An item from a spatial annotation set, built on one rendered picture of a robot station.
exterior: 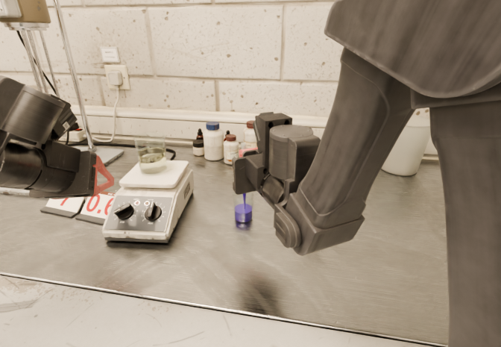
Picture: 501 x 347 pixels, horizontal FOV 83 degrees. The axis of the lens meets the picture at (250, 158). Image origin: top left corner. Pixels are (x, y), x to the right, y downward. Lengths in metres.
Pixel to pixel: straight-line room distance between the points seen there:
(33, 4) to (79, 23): 0.35
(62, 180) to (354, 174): 0.39
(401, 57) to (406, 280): 0.43
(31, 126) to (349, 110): 0.36
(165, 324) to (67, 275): 0.20
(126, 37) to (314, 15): 0.62
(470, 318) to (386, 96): 0.14
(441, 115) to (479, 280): 0.09
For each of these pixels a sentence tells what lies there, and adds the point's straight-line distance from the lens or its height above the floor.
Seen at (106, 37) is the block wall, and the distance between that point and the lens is 1.17.
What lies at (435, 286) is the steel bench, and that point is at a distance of 0.57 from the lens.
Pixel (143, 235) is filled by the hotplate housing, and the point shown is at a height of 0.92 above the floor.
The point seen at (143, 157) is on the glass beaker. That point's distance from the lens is 0.63.
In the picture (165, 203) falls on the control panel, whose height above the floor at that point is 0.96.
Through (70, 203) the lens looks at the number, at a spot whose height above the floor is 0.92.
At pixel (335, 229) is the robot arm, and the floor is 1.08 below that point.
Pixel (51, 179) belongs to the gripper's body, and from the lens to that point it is 0.47.
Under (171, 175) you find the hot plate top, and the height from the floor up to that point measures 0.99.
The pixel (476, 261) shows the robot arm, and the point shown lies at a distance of 0.21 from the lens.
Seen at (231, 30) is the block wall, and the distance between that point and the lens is 0.98.
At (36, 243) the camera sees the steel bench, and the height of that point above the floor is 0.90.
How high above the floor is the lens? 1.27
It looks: 24 degrees down
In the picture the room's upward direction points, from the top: straight up
